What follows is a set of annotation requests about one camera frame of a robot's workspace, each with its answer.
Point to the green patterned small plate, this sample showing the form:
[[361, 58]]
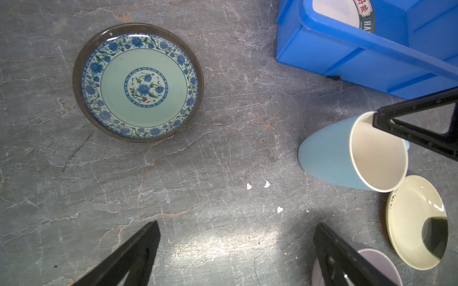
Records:
[[138, 82]]

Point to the cream floral plate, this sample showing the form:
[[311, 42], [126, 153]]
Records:
[[416, 222]]

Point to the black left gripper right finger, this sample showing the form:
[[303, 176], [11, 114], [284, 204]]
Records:
[[340, 263]]

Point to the light blue mug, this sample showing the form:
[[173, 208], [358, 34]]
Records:
[[352, 153]]

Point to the purple bowl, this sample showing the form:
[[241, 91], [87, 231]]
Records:
[[375, 257]]

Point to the blue plastic bin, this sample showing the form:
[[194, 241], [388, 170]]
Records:
[[413, 52]]

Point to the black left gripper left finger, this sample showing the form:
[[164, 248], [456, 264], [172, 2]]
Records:
[[131, 263]]

